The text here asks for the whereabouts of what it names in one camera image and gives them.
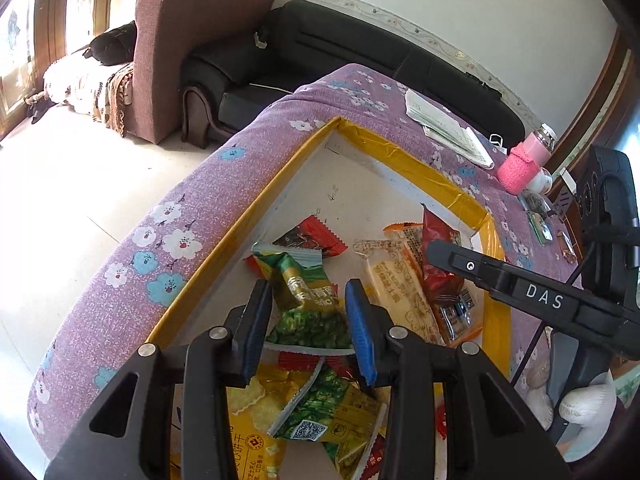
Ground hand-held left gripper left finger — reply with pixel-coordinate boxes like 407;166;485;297
42;279;274;480

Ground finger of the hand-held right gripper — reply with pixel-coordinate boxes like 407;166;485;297
425;239;512;292

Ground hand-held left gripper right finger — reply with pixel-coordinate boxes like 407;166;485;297
344;278;571;480

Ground red brown snack packet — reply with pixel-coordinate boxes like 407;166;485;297
420;205;476;303

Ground green pea snack packet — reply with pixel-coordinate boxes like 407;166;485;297
320;440;373;480
250;242;356;356
267;360;388;443

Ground small black red snack packet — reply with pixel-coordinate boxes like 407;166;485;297
272;215;348;258

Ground white box with yellow tape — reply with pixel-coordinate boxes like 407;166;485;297
147;116;513;480

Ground person's right hand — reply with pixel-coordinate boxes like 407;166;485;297
525;360;618;429

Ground orange clear snack packet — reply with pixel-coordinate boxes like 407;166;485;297
382;221;485;348

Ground small brown packet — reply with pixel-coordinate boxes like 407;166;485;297
557;232;578;263

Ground small green packet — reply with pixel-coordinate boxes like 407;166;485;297
527;212;553;246

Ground yellow cracker packet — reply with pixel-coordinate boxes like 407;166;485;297
170;365;301;480

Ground dark glass dish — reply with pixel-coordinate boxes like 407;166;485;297
520;192;553;216

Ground pink knitted bottle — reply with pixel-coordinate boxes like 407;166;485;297
496;124;558;196

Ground white power strip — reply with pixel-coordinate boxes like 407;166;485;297
555;170;581;211

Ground white cup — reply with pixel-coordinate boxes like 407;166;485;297
522;167;553;195

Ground dark red gold-print packet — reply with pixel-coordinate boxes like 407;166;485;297
345;435;388;480

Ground purple floral tablecloth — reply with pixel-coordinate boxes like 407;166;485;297
27;63;583;461

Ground white paper booklet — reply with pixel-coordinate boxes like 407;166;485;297
404;88;496;170

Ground black leather sofa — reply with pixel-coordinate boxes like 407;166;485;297
180;0;523;151

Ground maroon armchair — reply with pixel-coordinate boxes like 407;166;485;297
131;0;278;145

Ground patterned sofa blanket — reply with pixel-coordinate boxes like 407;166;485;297
42;52;136;136

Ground black bag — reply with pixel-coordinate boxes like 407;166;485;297
82;21;137;67

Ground wooden glass door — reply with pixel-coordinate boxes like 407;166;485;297
0;0;116;141

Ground black cable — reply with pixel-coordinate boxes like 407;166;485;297
510;255;591;386

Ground dark wooden door frame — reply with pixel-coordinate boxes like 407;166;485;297
542;30;640;181

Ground white cable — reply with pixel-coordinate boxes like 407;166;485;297
247;81;296;96

